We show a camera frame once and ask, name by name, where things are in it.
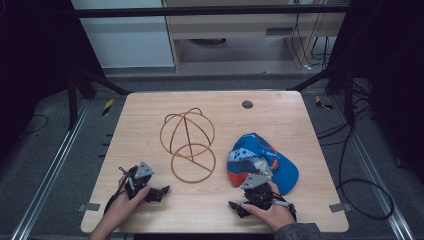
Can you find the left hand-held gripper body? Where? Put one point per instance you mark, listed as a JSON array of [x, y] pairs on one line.
[[144, 171]]

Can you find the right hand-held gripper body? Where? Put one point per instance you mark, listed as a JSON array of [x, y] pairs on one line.
[[255, 181]]

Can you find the blue printed cap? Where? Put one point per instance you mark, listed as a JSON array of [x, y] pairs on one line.
[[263, 153]]

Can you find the person's right hand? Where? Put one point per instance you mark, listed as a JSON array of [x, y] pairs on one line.
[[271, 218]]

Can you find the person's left hand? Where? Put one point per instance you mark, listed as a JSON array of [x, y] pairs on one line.
[[124, 208]]

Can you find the black yellow striped tape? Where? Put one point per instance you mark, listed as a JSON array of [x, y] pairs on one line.
[[322, 103], [107, 107]]

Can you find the white cabinet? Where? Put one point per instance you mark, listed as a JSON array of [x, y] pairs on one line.
[[128, 40]]

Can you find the black curtain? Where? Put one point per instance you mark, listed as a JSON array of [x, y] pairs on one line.
[[33, 60], [393, 66]]

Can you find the light wooden desk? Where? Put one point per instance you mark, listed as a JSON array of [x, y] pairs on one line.
[[233, 25]]

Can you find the grey table edge bracket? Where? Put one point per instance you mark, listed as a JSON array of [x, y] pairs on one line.
[[89, 207], [340, 207]]

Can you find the metal floor rail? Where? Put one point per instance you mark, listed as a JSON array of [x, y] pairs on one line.
[[376, 176], [50, 173]]

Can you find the black frame stand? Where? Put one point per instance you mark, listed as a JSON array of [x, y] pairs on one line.
[[72, 100], [349, 96]]

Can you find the black horizontal frame bar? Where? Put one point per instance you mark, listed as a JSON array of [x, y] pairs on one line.
[[200, 11]]

